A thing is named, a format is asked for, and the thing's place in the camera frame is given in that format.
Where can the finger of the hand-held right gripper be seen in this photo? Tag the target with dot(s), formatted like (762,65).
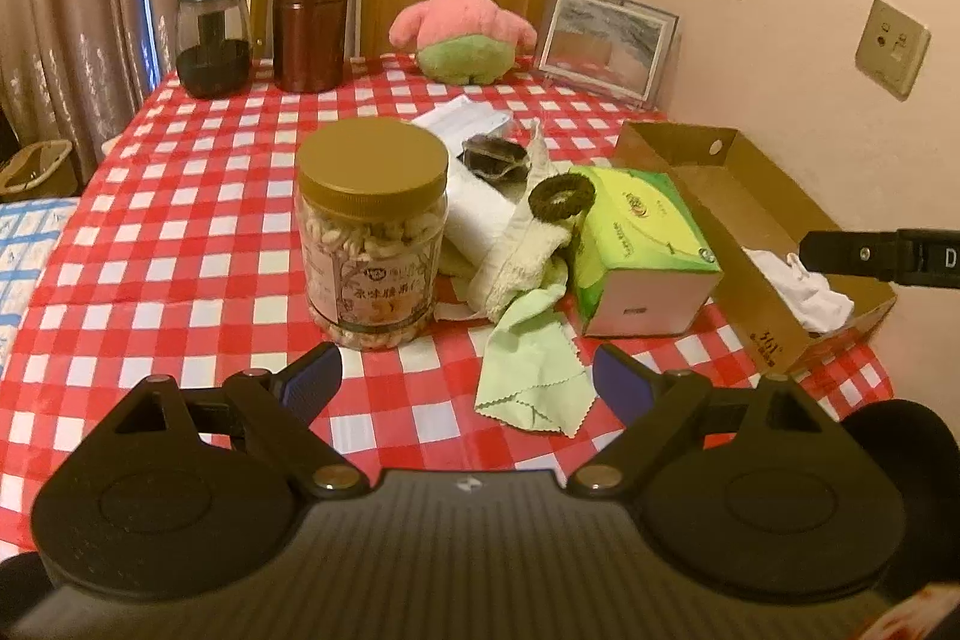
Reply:
(847,251)

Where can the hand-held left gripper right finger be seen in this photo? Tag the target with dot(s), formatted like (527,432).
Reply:
(622,377)

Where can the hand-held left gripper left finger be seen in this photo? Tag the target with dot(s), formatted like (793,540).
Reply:
(311,377)

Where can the light green cleaning cloth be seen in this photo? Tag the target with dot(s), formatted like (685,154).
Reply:
(536,362)

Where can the cardboard box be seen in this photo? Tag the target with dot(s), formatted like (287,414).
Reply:
(757,205)

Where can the cream towel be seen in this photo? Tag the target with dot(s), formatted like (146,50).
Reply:
(517,257)

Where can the white towel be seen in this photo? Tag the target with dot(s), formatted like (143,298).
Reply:
(476,212)

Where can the dark small packet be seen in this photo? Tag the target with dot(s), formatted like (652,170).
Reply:
(491,156)

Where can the white face mask pack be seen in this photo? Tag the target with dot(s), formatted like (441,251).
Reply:
(465,119)

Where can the nut jar with gold lid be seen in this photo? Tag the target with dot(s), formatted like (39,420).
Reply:
(367,250)

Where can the green tissue box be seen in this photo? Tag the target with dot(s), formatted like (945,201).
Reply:
(637,235)

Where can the red white checkered tablecloth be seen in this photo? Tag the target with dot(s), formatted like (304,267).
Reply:
(187,235)

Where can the blue white bedsheet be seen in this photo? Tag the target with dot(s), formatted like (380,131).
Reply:
(26,257)

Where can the dark glass jar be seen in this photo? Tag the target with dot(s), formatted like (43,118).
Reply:
(212,55)

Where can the wicker basket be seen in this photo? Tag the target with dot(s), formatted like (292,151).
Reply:
(34,168)

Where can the brown wooden canister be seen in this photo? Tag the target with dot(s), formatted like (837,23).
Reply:
(309,25)

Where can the red white printed cloth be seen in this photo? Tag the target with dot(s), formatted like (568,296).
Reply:
(926,614)

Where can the pink starfish plush toy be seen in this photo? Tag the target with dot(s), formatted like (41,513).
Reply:
(465,18)

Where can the beige wall switch plate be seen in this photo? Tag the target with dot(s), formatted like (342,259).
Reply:
(892,48)

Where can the clear picture frame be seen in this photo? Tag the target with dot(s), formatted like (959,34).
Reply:
(604,44)

